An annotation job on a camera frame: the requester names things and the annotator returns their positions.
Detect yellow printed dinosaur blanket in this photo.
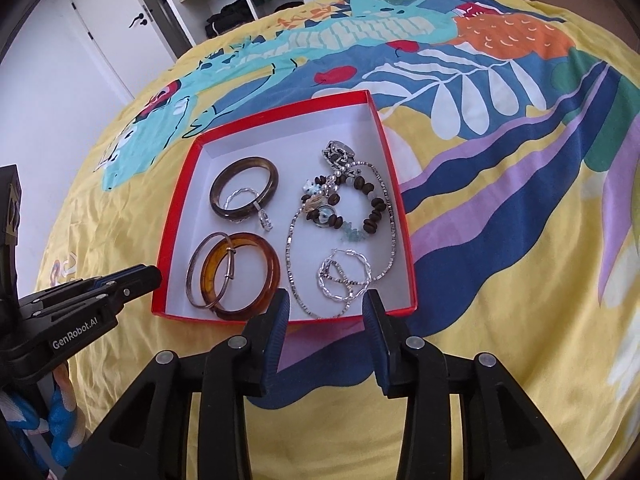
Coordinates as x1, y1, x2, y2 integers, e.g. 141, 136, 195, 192
30, 0, 640, 480

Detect thin silver bangle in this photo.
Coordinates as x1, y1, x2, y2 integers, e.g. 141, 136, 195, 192
186, 232, 237, 309

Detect dark folded clothes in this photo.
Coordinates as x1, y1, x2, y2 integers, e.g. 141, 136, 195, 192
205, 0, 257, 36

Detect brown beaded bracelet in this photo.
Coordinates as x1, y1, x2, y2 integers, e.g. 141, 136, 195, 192
300, 172, 388, 245

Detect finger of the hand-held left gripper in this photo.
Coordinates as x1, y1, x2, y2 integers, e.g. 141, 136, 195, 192
30, 264, 163, 322
20, 267, 136, 311

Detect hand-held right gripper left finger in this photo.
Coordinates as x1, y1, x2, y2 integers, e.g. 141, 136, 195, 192
82, 287, 291, 480

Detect dark brown bangle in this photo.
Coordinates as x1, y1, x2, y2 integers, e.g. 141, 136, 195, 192
210, 157, 279, 223

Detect red jewelry box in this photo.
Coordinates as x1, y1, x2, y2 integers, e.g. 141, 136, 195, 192
151, 89, 418, 322

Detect twisted silver hoop earring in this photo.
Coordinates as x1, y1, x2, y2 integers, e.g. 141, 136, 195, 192
316, 249, 372, 302
224, 187, 268, 211
325, 270, 362, 302

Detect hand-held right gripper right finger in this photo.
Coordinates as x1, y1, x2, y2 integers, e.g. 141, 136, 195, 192
361, 290, 586, 480

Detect silver chain necklace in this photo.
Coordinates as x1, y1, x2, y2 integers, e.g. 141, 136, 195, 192
285, 160, 396, 320

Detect amber resin bangle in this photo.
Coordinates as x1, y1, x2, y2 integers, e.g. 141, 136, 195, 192
201, 232, 281, 320

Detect person's left forearm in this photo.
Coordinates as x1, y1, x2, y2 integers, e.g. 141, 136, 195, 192
0, 355, 88, 466

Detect white door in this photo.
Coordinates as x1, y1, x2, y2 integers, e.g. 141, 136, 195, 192
67, 0, 178, 103

